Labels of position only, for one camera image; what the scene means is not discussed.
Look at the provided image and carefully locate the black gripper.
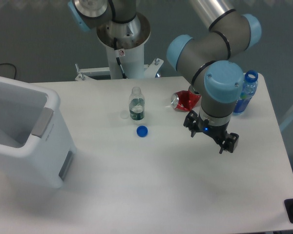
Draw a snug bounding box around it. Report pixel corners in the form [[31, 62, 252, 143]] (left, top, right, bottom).
[[183, 110, 239, 154]]

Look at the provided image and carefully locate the white trash can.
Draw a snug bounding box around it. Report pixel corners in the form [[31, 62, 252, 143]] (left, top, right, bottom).
[[0, 77, 76, 188]]

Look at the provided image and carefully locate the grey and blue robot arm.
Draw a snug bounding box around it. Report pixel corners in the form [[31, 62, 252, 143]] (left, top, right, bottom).
[[68, 0, 262, 152]]

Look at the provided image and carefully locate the crushed red soda can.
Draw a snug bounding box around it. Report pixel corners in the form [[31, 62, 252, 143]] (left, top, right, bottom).
[[171, 90, 201, 112]]

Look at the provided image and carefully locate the blue bottle cap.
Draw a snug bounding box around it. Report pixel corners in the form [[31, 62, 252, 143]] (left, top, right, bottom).
[[136, 125, 148, 137]]

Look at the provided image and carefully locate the blue plastic drink bottle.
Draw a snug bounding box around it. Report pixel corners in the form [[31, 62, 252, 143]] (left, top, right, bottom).
[[233, 70, 258, 115]]

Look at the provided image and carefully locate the clear plastic bottle green label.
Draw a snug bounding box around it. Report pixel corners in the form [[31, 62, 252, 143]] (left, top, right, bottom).
[[129, 87, 145, 121]]

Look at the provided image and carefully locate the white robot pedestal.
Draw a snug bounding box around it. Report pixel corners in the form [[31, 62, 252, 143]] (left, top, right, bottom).
[[74, 13, 165, 81]]

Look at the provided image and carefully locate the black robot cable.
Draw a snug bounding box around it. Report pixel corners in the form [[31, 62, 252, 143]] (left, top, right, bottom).
[[113, 37, 127, 79]]

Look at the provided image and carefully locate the black floor cable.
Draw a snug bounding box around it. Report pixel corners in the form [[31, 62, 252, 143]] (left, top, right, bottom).
[[0, 63, 17, 78]]

